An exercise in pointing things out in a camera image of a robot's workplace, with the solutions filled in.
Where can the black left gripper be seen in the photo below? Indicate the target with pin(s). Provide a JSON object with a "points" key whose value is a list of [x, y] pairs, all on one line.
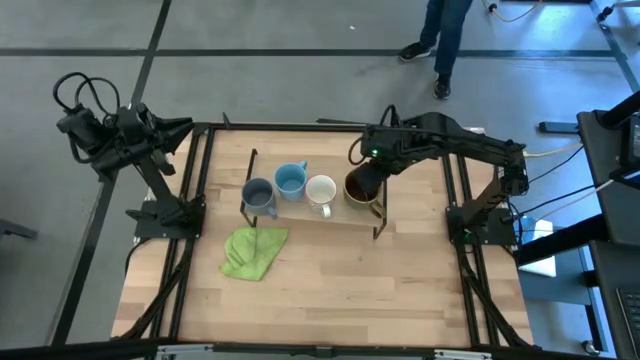
{"points": [[140, 130]]}

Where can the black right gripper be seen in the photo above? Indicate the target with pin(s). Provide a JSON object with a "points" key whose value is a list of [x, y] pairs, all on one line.
{"points": [[382, 145]]}

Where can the brown green glazed mug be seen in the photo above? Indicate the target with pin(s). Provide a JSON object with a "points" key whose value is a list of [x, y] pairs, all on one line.
{"points": [[360, 202]]}

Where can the white grey patterned mug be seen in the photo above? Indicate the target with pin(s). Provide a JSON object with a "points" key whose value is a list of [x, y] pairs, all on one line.
{"points": [[321, 192]]}

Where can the light blue mug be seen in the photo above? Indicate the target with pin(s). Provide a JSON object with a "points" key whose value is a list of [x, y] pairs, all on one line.
{"points": [[291, 181]]}

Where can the grey blue mug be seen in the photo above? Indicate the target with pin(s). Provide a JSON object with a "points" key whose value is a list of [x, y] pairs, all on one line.
{"points": [[257, 197]]}

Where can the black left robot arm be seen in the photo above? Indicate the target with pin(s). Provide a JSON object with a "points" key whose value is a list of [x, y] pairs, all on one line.
{"points": [[160, 192]]}

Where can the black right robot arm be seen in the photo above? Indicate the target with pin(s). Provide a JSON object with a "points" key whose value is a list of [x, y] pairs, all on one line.
{"points": [[450, 135]]}

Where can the wooden shelf with black legs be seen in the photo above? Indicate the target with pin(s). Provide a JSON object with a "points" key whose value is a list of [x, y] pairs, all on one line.
{"points": [[300, 212]]}

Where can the person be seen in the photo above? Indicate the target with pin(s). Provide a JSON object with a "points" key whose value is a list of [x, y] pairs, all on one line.
{"points": [[450, 30]]}

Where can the green microfibre cloth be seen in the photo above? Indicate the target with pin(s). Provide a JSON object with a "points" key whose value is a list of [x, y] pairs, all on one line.
{"points": [[252, 252]]}

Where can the black desk foot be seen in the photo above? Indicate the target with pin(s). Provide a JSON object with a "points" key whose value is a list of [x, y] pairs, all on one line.
{"points": [[557, 128]]}

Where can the black stand foot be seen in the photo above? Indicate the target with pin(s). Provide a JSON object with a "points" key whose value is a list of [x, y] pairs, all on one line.
{"points": [[15, 230]]}

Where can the black desk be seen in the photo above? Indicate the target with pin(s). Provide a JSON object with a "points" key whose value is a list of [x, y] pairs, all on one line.
{"points": [[615, 210]]}

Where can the black laptop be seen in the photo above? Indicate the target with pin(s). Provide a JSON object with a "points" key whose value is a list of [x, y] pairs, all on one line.
{"points": [[631, 320]]}

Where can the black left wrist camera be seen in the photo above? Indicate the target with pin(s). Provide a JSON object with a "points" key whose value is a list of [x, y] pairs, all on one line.
{"points": [[164, 162]]}

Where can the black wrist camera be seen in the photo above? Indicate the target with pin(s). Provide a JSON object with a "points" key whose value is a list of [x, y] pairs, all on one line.
{"points": [[370, 179], [164, 162]]}

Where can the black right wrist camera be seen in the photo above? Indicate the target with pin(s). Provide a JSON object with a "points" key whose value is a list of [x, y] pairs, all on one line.
{"points": [[370, 179]]}

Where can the black table frame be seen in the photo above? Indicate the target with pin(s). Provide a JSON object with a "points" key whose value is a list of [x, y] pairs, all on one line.
{"points": [[300, 126]]}

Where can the silver aluminium stand frame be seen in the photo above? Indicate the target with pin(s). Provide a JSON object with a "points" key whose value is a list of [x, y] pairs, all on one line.
{"points": [[185, 348]]}

